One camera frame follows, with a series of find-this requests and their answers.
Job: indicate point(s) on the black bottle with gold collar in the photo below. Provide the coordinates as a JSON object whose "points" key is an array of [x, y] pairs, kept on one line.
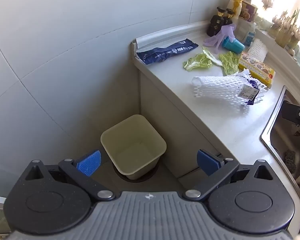
{"points": [[215, 23], [229, 16]]}

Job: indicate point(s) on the row of sprouting garlic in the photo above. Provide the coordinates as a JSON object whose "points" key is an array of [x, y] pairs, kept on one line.
{"points": [[287, 27]]}

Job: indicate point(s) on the purple instant noodle cup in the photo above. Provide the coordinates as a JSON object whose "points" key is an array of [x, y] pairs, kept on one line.
{"points": [[250, 11]]}

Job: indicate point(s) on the white bottle with yellow cap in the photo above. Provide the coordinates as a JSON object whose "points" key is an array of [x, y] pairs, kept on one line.
{"points": [[236, 3]]}

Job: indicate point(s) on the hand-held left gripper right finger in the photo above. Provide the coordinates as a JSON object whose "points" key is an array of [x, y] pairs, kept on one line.
{"points": [[207, 163]]}

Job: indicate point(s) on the labelled white foam net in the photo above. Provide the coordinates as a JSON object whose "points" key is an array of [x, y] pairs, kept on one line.
{"points": [[220, 86]]}

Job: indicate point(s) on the white-stemmed cabbage leaf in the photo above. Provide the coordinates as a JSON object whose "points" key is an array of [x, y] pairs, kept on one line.
{"points": [[211, 57]]}

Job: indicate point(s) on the yellow printed carton box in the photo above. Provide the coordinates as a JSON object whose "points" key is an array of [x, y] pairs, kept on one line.
{"points": [[258, 70]]}

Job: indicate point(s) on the plain white foam net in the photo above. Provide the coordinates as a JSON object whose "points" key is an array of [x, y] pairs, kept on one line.
{"points": [[257, 49]]}

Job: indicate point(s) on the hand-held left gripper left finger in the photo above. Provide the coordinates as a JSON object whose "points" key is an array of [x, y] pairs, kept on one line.
{"points": [[88, 163]]}

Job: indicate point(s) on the dark scouring pad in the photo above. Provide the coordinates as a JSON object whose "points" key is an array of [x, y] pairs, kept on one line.
{"points": [[290, 161]]}

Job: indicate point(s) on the ribbed green cabbage leaf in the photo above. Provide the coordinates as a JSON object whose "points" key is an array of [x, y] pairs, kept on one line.
{"points": [[229, 62]]}

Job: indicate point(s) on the clear spray bottle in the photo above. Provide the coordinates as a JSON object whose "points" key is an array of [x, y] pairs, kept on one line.
{"points": [[250, 36]]}

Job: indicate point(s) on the stainless steel sink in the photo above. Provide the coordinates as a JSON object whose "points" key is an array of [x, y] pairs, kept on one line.
{"points": [[277, 135]]}

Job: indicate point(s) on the dark blue plastic packet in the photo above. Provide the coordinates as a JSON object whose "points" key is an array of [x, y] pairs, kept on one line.
{"points": [[165, 52]]}

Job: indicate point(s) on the purple rubber glove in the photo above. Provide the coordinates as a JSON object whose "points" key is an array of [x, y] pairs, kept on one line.
{"points": [[223, 33]]}

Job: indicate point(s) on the cream plastic waste bin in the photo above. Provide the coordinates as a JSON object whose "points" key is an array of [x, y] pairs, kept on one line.
{"points": [[130, 140]]}

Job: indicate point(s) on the blue plastic cup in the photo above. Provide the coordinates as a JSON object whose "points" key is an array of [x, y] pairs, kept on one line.
{"points": [[233, 45]]}

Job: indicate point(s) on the clear plastic container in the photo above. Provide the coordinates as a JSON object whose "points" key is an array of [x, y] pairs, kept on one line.
{"points": [[241, 27]]}

